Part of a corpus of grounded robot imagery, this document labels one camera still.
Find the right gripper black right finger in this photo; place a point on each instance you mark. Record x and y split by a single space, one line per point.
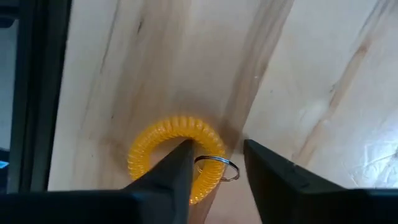
280 186

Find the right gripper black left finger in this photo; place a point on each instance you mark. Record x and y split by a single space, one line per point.
174 180

